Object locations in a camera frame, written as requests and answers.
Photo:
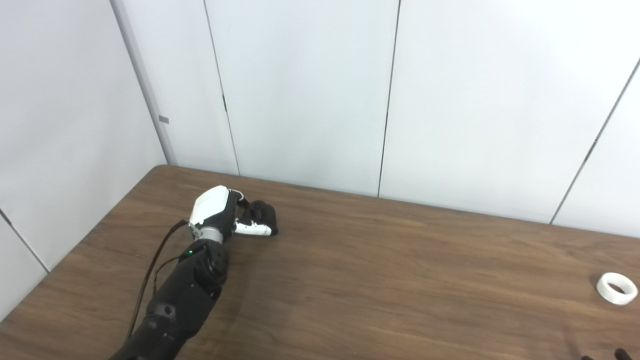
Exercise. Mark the grey wall corner post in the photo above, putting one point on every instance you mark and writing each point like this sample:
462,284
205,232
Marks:
145,85

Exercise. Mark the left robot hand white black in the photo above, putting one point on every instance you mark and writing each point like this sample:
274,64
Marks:
212,205

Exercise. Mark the round black plastic part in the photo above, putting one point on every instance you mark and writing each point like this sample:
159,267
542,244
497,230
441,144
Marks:
266,216

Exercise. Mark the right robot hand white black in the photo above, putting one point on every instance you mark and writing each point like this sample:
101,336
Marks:
622,355

